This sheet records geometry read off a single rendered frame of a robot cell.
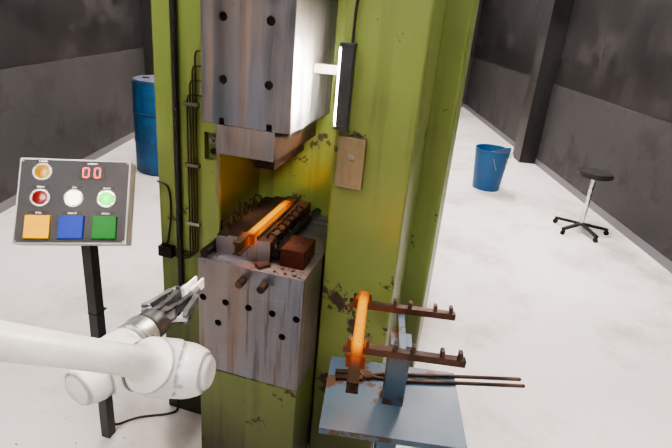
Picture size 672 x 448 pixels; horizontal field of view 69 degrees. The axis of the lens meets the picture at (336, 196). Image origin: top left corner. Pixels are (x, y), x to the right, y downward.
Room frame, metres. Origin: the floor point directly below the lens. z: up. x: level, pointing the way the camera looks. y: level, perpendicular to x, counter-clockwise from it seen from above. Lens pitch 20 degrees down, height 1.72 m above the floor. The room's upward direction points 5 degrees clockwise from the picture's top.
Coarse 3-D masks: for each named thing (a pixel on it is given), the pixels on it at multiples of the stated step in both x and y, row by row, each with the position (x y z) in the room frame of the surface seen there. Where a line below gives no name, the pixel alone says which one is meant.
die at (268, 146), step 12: (216, 132) 1.50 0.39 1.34; (228, 132) 1.49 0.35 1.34; (240, 132) 1.48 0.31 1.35; (252, 132) 1.47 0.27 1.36; (264, 132) 1.46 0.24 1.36; (300, 132) 1.68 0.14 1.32; (312, 132) 1.82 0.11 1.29; (216, 144) 1.50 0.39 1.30; (228, 144) 1.49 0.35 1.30; (240, 144) 1.48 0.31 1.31; (252, 144) 1.47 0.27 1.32; (264, 144) 1.46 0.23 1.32; (276, 144) 1.47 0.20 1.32; (288, 144) 1.57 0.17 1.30; (300, 144) 1.69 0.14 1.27; (240, 156) 1.48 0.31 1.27; (252, 156) 1.47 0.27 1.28; (264, 156) 1.46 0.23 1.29; (276, 156) 1.48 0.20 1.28
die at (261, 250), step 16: (256, 208) 1.77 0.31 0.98; (272, 208) 1.76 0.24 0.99; (288, 208) 1.75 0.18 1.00; (304, 208) 1.78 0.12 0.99; (240, 224) 1.61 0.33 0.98; (272, 224) 1.59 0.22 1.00; (288, 224) 1.62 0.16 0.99; (224, 240) 1.50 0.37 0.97; (256, 240) 1.47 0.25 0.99; (272, 240) 1.47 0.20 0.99; (240, 256) 1.48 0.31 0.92; (256, 256) 1.47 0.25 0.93
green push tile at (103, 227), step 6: (96, 216) 1.44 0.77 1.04; (102, 216) 1.44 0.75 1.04; (108, 216) 1.44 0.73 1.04; (114, 216) 1.45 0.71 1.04; (96, 222) 1.43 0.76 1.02; (102, 222) 1.43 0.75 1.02; (108, 222) 1.43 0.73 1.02; (114, 222) 1.44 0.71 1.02; (96, 228) 1.42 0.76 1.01; (102, 228) 1.42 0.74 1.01; (108, 228) 1.42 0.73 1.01; (114, 228) 1.43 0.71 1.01; (96, 234) 1.41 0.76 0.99; (102, 234) 1.41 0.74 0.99; (108, 234) 1.41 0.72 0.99; (114, 234) 1.42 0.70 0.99
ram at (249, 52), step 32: (224, 0) 1.50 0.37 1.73; (256, 0) 1.47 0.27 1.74; (288, 0) 1.45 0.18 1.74; (320, 0) 1.64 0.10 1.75; (224, 32) 1.50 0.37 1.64; (256, 32) 1.47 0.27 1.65; (288, 32) 1.45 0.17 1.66; (320, 32) 1.67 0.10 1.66; (224, 64) 1.50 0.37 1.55; (256, 64) 1.47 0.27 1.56; (288, 64) 1.45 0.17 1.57; (320, 64) 1.62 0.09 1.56; (224, 96) 1.50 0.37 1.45; (256, 96) 1.47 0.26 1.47; (288, 96) 1.44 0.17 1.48; (320, 96) 1.72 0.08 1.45; (256, 128) 1.47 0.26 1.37; (288, 128) 1.44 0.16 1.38
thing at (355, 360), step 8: (360, 296) 1.26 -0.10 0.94; (368, 296) 1.26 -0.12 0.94; (360, 304) 1.22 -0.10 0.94; (360, 312) 1.17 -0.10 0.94; (360, 320) 1.14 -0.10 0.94; (360, 328) 1.10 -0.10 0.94; (360, 336) 1.06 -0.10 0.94; (352, 344) 1.03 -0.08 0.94; (360, 344) 1.03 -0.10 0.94; (352, 352) 1.00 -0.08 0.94; (360, 352) 1.00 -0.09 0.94; (352, 360) 0.96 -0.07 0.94; (360, 360) 0.97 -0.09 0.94; (352, 368) 0.93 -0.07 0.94; (360, 368) 0.98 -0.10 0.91; (352, 376) 0.91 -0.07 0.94; (352, 384) 0.89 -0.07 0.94; (352, 392) 0.89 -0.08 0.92
